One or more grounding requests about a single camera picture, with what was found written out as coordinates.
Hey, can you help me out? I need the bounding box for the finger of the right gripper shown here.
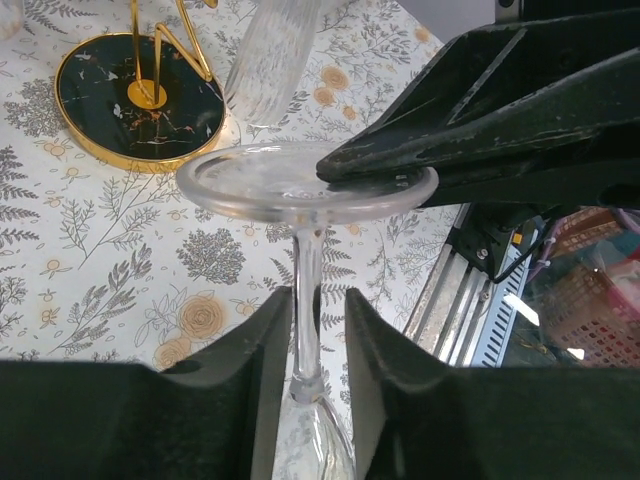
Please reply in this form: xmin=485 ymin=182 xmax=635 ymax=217
xmin=422 ymin=159 xmax=639 ymax=209
xmin=317 ymin=9 xmax=639 ymax=182

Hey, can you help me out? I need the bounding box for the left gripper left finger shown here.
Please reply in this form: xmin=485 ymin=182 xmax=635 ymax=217
xmin=1 ymin=288 xmax=292 ymax=479

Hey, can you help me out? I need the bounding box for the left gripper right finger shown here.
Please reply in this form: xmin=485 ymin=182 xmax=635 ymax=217
xmin=345 ymin=289 xmax=639 ymax=479

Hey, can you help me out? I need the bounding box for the plain clear flute glass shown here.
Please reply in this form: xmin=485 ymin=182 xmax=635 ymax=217
xmin=176 ymin=142 xmax=439 ymax=479

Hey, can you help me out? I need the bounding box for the tall clear flute glass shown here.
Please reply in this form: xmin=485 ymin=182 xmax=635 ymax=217
xmin=224 ymin=0 xmax=322 ymax=126

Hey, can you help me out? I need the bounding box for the gold wine glass rack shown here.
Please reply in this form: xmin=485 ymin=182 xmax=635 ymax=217
xmin=54 ymin=1 xmax=226 ymax=173

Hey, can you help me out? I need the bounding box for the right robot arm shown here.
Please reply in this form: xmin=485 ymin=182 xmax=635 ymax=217
xmin=317 ymin=1 xmax=639 ymax=279

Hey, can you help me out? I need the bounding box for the floral table mat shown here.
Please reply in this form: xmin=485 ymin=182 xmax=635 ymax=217
xmin=1 ymin=1 xmax=457 ymax=479

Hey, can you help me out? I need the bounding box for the aluminium front rail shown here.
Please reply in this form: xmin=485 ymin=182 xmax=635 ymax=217
xmin=403 ymin=204 xmax=538 ymax=367

